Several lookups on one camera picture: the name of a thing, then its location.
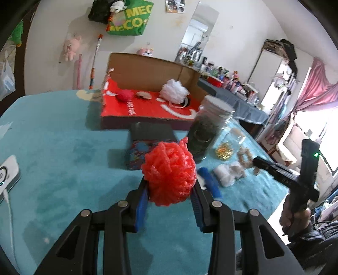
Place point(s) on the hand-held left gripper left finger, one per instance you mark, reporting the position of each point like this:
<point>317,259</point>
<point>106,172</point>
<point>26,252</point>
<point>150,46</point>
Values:
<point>141,209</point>

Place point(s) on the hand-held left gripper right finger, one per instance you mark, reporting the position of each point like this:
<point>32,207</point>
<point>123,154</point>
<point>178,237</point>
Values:
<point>196,209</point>

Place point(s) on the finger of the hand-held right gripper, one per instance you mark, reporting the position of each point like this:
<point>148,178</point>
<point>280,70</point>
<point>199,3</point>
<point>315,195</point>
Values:
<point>266,165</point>

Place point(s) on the blue sponge cloth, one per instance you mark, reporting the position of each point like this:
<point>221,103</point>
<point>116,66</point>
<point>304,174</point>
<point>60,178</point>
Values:
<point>210,179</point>

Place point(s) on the white plush lamb toy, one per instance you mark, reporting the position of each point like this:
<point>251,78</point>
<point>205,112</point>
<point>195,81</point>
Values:
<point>228,172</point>

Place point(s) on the red mesh bath ball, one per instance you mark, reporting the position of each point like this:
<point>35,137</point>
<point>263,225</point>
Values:
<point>169,174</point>

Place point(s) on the red cardboard box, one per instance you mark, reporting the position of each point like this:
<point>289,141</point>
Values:
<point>150,111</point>

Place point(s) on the beige round powder puff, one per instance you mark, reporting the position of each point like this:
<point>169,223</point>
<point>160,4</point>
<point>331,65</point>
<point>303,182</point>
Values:
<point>144,94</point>

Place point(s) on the red plush pad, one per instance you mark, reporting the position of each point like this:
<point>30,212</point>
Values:
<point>124,95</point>

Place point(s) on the white mesh bath loofah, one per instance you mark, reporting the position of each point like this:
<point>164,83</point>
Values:
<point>174,90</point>

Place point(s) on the person's right forearm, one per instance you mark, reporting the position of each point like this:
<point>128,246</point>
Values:
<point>317,246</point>

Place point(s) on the person's right hand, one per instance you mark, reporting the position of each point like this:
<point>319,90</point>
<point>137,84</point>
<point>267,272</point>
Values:
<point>286,219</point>

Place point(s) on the beige armchair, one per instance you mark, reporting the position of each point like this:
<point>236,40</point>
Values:
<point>290,142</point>

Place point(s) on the small glass bottle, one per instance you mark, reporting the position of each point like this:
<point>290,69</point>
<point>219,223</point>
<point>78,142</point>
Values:
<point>232,144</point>

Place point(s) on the colourful patterned tin box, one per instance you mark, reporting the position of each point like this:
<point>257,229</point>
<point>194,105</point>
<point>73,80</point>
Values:
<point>150,142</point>

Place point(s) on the glass jar with metal lid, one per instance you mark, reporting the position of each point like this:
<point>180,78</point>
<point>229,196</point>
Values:
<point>208,127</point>

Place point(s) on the table with grey-blue cloth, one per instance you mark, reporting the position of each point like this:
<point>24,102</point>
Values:
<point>232,103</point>

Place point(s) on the pink curtain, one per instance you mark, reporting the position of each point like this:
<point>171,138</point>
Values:
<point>311,90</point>

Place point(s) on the white wardrobe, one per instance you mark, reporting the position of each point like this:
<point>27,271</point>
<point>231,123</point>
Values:
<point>274,71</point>

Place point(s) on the group of cosmetic bottles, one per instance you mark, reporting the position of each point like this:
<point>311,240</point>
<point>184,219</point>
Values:
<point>219,74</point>

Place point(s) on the patterned suitcase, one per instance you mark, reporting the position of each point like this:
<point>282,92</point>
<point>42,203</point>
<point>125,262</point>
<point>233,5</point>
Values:
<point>277,49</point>

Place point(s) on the white power bank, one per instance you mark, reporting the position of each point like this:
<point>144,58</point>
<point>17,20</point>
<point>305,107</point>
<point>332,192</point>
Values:
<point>8,174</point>

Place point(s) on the pink stick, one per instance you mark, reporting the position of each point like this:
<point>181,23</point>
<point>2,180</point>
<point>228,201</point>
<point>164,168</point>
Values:
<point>78,71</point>

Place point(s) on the red and white broom stick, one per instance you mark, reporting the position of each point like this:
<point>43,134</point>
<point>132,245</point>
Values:
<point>95,63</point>

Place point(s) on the pink round-faced plush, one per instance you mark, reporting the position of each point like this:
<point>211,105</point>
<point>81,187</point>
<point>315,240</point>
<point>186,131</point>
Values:
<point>146,51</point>

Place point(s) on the pink plush toy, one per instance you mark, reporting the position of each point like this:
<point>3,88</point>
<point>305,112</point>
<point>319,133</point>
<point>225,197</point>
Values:
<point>71,47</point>

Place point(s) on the clear plastic bag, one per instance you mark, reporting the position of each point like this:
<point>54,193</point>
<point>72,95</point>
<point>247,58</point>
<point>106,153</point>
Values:
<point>5,79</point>

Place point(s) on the green tote bag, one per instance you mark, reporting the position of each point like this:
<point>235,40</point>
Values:
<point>129,18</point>

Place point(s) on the black bag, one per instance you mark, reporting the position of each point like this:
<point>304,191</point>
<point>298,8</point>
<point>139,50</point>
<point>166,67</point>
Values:
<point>99,12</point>

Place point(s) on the white bear plush charm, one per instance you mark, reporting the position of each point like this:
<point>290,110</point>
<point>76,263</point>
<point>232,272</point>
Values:
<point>116,5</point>

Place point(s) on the green frog plush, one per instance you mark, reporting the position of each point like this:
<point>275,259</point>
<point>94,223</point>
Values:
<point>17,33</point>

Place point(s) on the wall mirror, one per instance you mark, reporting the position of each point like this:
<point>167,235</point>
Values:
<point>198,34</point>

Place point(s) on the wall photo collage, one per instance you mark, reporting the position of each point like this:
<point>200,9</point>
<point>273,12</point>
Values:
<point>174,5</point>

